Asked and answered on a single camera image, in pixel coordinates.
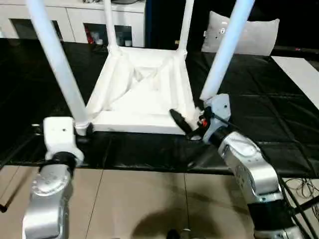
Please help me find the white plastic table top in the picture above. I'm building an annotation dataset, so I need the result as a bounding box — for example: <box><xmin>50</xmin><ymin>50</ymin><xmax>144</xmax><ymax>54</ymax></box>
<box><xmin>86</xmin><ymin>46</ymin><xmax>197</xmax><ymax>136</ymax></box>

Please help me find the white plastic table leg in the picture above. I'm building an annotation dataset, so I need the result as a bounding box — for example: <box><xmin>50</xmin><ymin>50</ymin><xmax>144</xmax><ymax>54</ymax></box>
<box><xmin>26</xmin><ymin>0</ymin><xmax>90</xmax><ymax>136</ymax></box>
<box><xmin>177</xmin><ymin>0</ymin><xmax>195</xmax><ymax>54</ymax></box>
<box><xmin>200</xmin><ymin>0</ymin><xmax>257</xmax><ymax>101</ymax></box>
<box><xmin>103</xmin><ymin>0</ymin><xmax>120</xmax><ymax>50</ymax></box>

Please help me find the black work mat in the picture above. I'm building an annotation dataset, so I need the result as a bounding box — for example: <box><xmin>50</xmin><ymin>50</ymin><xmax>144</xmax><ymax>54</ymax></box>
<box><xmin>0</xmin><ymin>37</ymin><xmax>319</xmax><ymax>179</ymax></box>

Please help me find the grey cushion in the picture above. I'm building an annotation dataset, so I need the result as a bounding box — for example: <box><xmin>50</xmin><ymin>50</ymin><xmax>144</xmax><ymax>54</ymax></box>
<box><xmin>201</xmin><ymin>11</ymin><xmax>280</xmax><ymax>56</ymax></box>

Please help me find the black sofa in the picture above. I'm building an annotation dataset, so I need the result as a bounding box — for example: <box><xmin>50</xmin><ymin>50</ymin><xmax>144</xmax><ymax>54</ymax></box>
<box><xmin>144</xmin><ymin>0</ymin><xmax>319</xmax><ymax>56</ymax></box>

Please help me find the white flat board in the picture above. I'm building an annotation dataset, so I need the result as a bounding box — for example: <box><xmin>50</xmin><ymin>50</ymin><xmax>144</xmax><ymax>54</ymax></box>
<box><xmin>271</xmin><ymin>56</ymin><xmax>319</xmax><ymax>110</ymax></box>

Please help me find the black metal floor strut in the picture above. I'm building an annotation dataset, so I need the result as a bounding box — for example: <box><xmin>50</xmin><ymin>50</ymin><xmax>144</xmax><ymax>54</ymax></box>
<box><xmin>0</xmin><ymin>165</ymin><xmax>28</xmax><ymax>213</ymax></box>

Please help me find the black television with red logo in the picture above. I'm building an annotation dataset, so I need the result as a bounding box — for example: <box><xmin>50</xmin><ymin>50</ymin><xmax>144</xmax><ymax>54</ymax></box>
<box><xmin>273</xmin><ymin>46</ymin><xmax>319</xmax><ymax>53</ymax></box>

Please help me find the black robot right foot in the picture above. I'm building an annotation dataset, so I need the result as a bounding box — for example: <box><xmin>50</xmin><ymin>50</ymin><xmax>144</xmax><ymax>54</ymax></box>
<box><xmin>166</xmin><ymin>229</ymin><xmax>195</xmax><ymax>239</ymax></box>

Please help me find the white sideboard cabinet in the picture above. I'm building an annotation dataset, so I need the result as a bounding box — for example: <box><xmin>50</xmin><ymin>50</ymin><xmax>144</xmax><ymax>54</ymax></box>
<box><xmin>0</xmin><ymin>0</ymin><xmax>146</xmax><ymax>48</ymax></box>

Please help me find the black floor stand foot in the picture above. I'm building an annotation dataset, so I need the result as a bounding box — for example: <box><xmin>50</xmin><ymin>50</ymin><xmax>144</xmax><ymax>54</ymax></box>
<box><xmin>291</xmin><ymin>196</ymin><xmax>319</xmax><ymax>215</ymax></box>

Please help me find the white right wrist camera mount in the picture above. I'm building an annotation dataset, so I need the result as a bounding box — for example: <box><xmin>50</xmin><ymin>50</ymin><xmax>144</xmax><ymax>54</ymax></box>
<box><xmin>202</xmin><ymin>93</ymin><xmax>231</xmax><ymax>144</ymax></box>

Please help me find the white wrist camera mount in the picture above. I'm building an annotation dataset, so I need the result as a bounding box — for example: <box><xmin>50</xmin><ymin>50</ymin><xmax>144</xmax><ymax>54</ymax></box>
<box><xmin>43</xmin><ymin>116</ymin><xmax>85</xmax><ymax>163</ymax></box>
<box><xmin>202</xmin><ymin>93</ymin><xmax>231</xmax><ymax>144</ymax></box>

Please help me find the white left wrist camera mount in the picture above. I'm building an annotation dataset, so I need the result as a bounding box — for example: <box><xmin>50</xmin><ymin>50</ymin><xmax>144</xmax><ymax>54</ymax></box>
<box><xmin>43</xmin><ymin>116</ymin><xmax>85</xmax><ymax>163</ymax></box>

